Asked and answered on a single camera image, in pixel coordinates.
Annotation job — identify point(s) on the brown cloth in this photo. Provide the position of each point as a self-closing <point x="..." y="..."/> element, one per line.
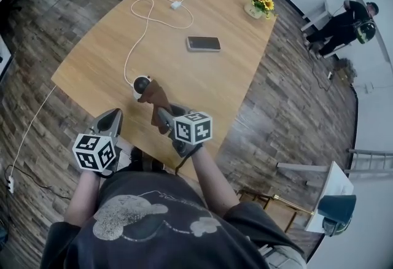
<point x="156" y="95"/>

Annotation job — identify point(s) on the small round black white device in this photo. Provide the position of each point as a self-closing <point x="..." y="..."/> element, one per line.
<point x="140" y="85"/>

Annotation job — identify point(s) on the small white table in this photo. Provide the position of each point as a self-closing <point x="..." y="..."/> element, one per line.
<point x="333" y="194"/>

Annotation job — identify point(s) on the potted plant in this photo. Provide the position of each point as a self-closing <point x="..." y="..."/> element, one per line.
<point x="347" y="69"/>

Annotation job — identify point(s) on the person's right forearm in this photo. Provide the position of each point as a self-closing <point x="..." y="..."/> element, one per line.
<point x="212" y="181"/>

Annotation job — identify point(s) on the sunflower bouquet in white vase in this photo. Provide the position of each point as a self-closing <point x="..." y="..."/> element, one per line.
<point x="261" y="3"/>

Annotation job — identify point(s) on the person's dark shoes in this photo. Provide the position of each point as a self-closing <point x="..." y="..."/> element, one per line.
<point x="144" y="160"/>

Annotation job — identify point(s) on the white charger adapter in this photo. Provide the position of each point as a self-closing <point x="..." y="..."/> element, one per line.
<point x="176" y="4"/>

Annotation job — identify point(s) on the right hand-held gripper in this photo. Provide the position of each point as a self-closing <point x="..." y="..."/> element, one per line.
<point x="192" y="128"/>

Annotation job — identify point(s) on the white bench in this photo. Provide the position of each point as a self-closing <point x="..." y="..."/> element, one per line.
<point x="316" y="16"/>

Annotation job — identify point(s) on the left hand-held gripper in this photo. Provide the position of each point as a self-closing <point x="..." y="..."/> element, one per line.
<point x="93" y="151"/>

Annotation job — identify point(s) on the person's left forearm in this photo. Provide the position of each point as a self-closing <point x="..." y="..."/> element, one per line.
<point x="83" y="197"/>

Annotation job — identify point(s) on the grey metal ladder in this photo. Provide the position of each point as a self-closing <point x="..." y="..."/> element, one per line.
<point x="371" y="161"/>

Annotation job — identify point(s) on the white power strip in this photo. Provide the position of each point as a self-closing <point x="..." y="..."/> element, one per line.
<point x="11" y="183"/>

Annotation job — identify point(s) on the person's dark printed shirt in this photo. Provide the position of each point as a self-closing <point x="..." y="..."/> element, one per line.
<point x="159" y="224"/>

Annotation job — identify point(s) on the wooden stool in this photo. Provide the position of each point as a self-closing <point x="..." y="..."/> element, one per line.
<point x="270" y="203"/>

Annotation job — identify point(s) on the black smartphone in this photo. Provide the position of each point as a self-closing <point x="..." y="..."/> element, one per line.
<point x="203" y="43"/>

